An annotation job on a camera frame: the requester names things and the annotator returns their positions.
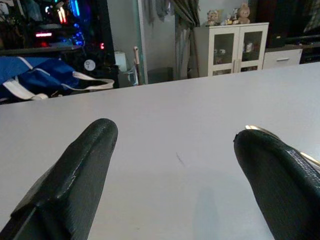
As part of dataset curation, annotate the white drawer unit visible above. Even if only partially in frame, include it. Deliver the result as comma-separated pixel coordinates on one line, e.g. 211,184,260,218
262,48,304,70

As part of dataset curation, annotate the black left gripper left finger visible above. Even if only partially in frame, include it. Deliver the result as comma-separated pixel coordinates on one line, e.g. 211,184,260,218
0,118,119,240

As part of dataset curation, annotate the white cabinet with glass doors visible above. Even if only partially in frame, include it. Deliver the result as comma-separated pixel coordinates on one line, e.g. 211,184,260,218
193,22,270,77

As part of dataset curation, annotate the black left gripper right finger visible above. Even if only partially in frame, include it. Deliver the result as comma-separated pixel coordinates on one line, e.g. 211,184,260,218
233,129,320,240

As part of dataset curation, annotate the glass door with frame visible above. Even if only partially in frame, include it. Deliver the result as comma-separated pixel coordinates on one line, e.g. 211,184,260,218
107,0,177,85

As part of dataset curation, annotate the gold metal spoon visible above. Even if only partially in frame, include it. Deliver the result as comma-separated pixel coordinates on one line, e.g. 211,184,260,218
244,124,320,167

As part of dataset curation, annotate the computer with coloured lights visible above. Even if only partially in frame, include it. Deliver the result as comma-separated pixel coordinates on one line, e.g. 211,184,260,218
32,0,114,50

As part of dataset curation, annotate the brown teddy bear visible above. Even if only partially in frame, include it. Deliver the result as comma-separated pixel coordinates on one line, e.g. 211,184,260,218
236,2,252,25

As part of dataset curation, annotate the black case with round sticker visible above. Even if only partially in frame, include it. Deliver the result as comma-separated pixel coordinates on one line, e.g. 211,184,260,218
82,56,120,89

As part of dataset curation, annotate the blue bag with white straps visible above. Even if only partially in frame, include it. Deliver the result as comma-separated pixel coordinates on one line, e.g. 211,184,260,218
0,55,116,102

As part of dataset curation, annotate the grey curtain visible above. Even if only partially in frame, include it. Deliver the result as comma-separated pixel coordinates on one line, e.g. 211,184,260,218
173,0,201,79

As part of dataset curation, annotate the pale plush toy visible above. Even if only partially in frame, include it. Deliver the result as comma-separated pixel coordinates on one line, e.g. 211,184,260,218
206,9,224,27

